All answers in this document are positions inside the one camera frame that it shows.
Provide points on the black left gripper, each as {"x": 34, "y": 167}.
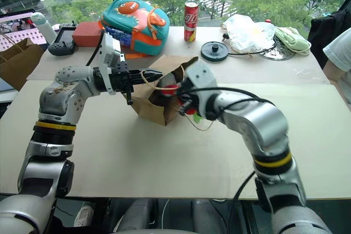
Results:
{"x": 120, "y": 79}

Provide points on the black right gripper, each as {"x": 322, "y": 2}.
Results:
{"x": 189, "y": 99}

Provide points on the red green plush toy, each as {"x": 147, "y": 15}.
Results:
{"x": 170, "y": 91}

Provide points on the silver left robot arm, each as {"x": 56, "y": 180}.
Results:
{"x": 63, "y": 99}

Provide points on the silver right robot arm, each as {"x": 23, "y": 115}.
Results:
{"x": 260, "y": 124}

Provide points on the grey plush toy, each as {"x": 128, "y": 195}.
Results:
{"x": 166, "y": 79}

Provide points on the white plastic bag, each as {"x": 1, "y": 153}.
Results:
{"x": 246, "y": 32}

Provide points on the large brown paper bag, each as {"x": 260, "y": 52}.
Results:
{"x": 19, "y": 64}

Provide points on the black bag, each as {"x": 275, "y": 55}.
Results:
{"x": 326, "y": 29}

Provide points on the orange flat book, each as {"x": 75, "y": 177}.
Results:
{"x": 137, "y": 55}

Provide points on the teal dinosaur backpack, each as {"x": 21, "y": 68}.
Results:
{"x": 137, "y": 20}

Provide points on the black round disc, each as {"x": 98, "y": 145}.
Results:
{"x": 214, "y": 51}

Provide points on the red cola can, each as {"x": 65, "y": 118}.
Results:
{"x": 191, "y": 20}

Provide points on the red rectangular box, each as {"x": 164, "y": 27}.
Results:
{"x": 86, "y": 34}

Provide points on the black handheld remote controller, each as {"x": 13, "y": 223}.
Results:
{"x": 63, "y": 40}

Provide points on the dark rounded robot leg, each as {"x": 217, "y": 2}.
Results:
{"x": 137, "y": 216}
{"x": 211, "y": 216}

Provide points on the white bottle pale blue cap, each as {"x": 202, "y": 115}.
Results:
{"x": 45, "y": 27}

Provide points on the small red bottle cap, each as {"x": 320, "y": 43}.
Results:
{"x": 268, "y": 21}

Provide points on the light green cloth pouch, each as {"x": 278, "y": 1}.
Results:
{"x": 292, "y": 39}

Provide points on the pink lit screen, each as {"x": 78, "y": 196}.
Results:
{"x": 19, "y": 25}

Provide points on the white shoe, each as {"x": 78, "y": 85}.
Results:
{"x": 84, "y": 215}

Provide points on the person in white shirt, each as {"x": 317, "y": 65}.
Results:
{"x": 338, "y": 53}

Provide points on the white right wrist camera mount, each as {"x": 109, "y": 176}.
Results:
{"x": 201, "y": 76}

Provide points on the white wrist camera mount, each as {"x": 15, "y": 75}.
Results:
{"x": 201, "y": 76}
{"x": 108, "y": 49}

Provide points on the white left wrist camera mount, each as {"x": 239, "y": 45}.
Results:
{"x": 108, "y": 49}

